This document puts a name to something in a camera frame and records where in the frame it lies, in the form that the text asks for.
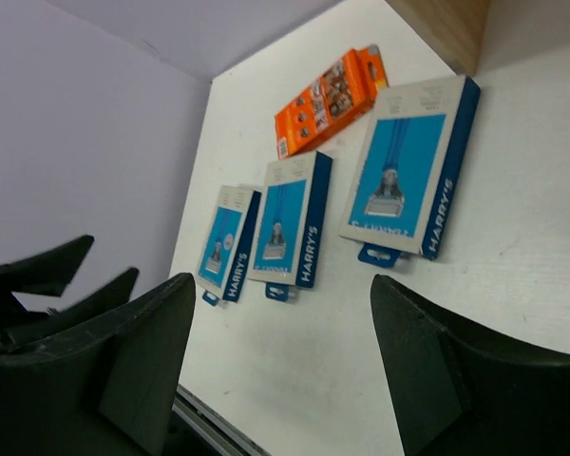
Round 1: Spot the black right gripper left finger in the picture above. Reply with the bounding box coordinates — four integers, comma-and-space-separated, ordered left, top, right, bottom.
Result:
0, 273, 196, 455

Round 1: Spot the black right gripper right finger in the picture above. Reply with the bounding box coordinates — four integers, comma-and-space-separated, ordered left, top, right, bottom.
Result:
370, 275, 570, 455

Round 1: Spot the aluminium rail base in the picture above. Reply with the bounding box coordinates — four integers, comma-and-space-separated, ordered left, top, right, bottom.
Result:
162, 385, 270, 456

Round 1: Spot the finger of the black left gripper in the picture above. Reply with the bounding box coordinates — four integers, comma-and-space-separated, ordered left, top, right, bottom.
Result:
1, 267, 140, 352
0, 235, 94, 297

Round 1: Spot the wooden shelf unit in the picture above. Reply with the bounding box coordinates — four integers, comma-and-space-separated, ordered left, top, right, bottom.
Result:
386, 0, 491, 76

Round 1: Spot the orange styler box back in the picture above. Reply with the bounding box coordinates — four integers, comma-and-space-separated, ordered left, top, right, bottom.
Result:
275, 44, 389, 160

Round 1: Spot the harry's razor box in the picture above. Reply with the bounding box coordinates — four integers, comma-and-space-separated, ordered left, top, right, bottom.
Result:
196, 185, 261, 307
248, 151, 333, 302
339, 75, 481, 269

